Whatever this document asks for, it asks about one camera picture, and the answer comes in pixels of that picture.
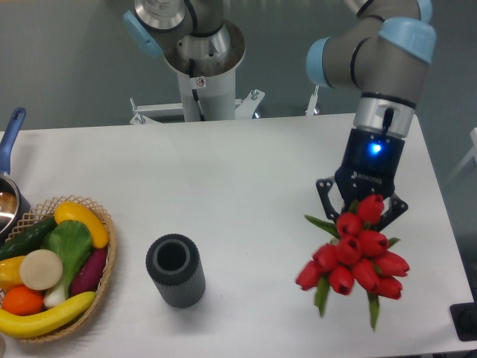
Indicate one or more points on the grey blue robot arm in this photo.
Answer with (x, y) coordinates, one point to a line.
(386, 56)

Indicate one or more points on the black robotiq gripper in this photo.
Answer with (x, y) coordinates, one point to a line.
(369, 166)

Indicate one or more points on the white frame at right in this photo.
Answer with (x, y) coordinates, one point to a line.
(465, 165)

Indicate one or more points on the orange fruit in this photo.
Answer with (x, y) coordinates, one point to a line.
(22, 301)

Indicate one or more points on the blue handled saucepan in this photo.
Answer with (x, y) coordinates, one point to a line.
(13, 204)

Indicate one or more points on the yellow banana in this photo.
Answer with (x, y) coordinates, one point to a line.
(30, 326)

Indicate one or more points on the woven wicker basket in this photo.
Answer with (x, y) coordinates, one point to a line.
(46, 210)

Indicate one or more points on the black device at edge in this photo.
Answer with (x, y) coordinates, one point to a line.
(464, 320)

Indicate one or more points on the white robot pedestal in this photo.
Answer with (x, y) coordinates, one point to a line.
(206, 75)

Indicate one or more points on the dark grey ribbed vase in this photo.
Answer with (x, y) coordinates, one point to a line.
(173, 263)

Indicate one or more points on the red tulip bouquet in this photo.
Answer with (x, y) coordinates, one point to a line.
(357, 253)

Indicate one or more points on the round beige disc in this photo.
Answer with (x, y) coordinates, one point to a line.
(41, 269)

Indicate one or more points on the green cucumber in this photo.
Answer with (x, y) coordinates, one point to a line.
(30, 239)

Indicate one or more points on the yellow bell pepper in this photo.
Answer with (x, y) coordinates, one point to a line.
(9, 273)

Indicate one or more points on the purple eggplant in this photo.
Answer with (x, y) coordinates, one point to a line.
(88, 278)

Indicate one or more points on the green bok choy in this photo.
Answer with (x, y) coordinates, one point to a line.
(71, 241)

